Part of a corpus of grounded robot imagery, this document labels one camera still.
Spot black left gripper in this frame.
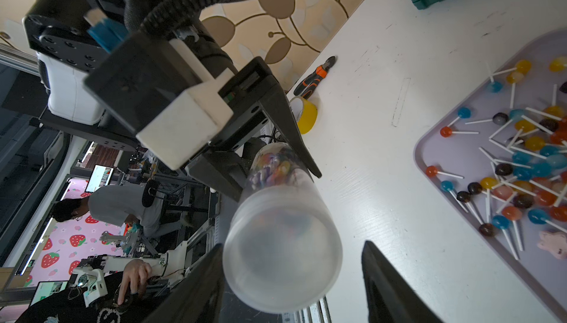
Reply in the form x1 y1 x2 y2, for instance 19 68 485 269
185 57 322 201

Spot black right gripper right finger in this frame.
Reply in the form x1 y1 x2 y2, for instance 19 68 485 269
361 240 441 322

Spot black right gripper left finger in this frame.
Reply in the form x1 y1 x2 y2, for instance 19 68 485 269
145 244 224 323

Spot clear jar of candies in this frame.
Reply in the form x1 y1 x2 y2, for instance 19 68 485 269
222 143 343 314

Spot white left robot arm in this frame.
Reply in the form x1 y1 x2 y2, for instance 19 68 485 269
23 0 321 200

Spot pile of star candies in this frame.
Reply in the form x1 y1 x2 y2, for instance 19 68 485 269
537 231 567 260

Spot yellow tape roll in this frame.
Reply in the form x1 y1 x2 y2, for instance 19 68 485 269
289 97 317 135

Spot orange black pliers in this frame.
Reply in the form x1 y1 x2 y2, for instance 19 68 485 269
293 56 337 99

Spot person in background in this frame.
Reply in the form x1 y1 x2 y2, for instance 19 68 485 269
51 184 190 238

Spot lilac plastic tray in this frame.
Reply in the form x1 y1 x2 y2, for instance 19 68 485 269
413 28 567 319

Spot pile of lollipops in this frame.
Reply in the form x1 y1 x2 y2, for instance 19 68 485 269
424 56 567 262

